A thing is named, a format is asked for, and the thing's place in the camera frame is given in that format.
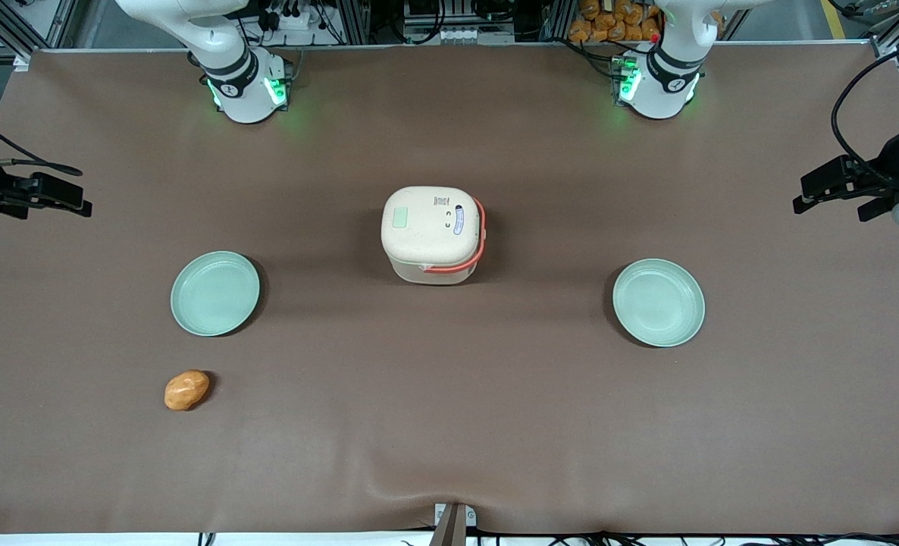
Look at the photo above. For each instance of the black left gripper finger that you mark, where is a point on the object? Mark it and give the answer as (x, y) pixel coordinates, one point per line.
(836, 176)
(878, 201)

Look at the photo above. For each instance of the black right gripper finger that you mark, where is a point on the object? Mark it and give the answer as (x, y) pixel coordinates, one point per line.
(55, 189)
(55, 208)

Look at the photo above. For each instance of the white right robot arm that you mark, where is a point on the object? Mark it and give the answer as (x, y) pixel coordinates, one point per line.
(245, 98)

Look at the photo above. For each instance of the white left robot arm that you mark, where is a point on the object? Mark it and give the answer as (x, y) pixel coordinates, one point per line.
(658, 95)

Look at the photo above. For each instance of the pale green plate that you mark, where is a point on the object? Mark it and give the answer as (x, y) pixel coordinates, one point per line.
(214, 294)
(659, 303)

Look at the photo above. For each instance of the orange bread roll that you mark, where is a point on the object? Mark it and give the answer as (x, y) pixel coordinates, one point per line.
(186, 390)

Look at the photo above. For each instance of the pile of orange bread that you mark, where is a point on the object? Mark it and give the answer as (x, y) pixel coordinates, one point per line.
(609, 23)

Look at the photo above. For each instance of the white power strip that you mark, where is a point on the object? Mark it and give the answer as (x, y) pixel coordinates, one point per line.
(294, 21)

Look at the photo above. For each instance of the white connector block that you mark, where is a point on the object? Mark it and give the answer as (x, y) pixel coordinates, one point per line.
(472, 36)

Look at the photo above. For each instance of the brown table cover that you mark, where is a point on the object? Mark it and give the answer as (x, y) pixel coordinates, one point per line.
(449, 417)

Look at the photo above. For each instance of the grey metal clamp bracket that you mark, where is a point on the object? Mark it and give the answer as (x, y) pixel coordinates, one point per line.
(453, 523)

